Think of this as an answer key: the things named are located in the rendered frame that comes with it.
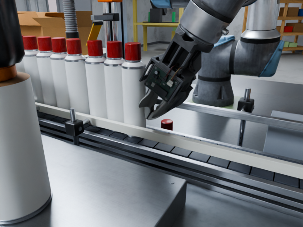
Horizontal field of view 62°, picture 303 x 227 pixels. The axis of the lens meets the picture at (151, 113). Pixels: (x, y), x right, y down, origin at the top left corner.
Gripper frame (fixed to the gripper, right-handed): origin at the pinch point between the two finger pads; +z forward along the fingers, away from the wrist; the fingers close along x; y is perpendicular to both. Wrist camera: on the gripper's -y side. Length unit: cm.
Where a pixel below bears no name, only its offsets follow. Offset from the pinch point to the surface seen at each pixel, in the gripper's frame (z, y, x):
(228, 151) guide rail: -7.3, 4.6, 16.8
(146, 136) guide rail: 2.0, 4.7, 2.8
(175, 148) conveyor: 1.1, 3.0, 9.1
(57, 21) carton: 62, -110, -134
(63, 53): 2.3, 0.8, -26.6
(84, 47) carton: 76, -128, -116
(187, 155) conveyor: -0.5, 4.3, 11.7
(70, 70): 3.0, 3.1, -21.3
